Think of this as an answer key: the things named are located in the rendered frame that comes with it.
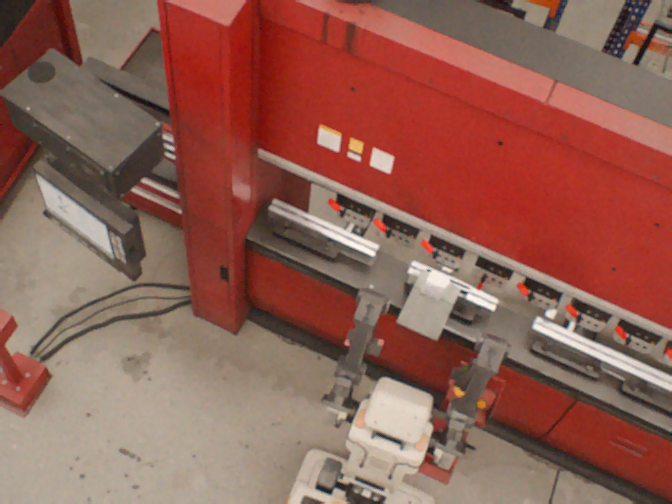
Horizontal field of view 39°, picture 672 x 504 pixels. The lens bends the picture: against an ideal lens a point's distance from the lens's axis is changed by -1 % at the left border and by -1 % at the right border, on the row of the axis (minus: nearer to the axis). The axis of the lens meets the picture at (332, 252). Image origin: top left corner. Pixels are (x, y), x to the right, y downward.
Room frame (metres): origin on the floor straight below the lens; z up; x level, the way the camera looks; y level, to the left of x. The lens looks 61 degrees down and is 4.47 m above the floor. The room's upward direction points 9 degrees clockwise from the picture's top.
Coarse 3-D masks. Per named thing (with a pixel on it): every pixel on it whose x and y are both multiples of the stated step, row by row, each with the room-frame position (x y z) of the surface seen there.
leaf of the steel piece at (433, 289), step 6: (426, 282) 1.87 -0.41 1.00; (432, 282) 1.87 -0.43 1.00; (438, 282) 1.88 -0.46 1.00; (426, 288) 1.84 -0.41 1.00; (432, 288) 1.84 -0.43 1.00; (438, 288) 1.85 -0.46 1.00; (444, 288) 1.85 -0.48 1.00; (420, 294) 1.81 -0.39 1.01; (426, 294) 1.81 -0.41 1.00; (432, 294) 1.82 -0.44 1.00; (438, 294) 1.82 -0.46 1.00; (432, 300) 1.79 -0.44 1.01
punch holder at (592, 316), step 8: (576, 304) 1.72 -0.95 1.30; (584, 304) 1.71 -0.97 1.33; (576, 312) 1.71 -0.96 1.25; (584, 312) 1.70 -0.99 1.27; (592, 312) 1.70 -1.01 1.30; (600, 312) 1.69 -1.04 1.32; (608, 312) 1.68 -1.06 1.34; (584, 320) 1.69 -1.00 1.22; (592, 320) 1.69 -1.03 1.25; (600, 320) 1.68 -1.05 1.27; (608, 320) 1.68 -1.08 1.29; (592, 328) 1.68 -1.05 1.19; (600, 328) 1.67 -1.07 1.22
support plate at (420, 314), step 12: (420, 276) 1.89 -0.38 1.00; (420, 288) 1.84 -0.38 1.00; (456, 288) 1.86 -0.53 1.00; (408, 300) 1.77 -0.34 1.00; (420, 300) 1.78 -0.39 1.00; (408, 312) 1.72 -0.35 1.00; (420, 312) 1.73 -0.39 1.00; (432, 312) 1.74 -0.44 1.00; (444, 312) 1.74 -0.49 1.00; (408, 324) 1.67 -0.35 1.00; (420, 324) 1.67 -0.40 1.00; (432, 324) 1.68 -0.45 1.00; (444, 324) 1.69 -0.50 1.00; (432, 336) 1.63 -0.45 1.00
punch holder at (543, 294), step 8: (528, 280) 1.78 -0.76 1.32; (536, 280) 1.77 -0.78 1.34; (528, 288) 1.77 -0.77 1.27; (536, 288) 1.76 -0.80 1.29; (544, 288) 1.76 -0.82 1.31; (552, 288) 1.75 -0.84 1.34; (520, 296) 1.77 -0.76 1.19; (536, 296) 1.76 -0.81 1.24; (544, 296) 1.75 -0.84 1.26; (552, 296) 1.74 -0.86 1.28; (560, 296) 1.74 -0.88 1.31; (536, 304) 1.75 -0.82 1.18; (544, 304) 1.74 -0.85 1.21; (552, 304) 1.74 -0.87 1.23
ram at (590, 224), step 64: (320, 64) 2.06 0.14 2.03; (384, 128) 1.98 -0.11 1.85; (448, 128) 1.92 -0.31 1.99; (512, 128) 1.86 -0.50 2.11; (384, 192) 1.96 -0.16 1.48; (448, 192) 1.90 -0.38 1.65; (512, 192) 1.83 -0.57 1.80; (576, 192) 1.78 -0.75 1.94; (640, 192) 1.73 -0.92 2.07; (512, 256) 1.81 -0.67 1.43; (576, 256) 1.75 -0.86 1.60; (640, 256) 1.69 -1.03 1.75
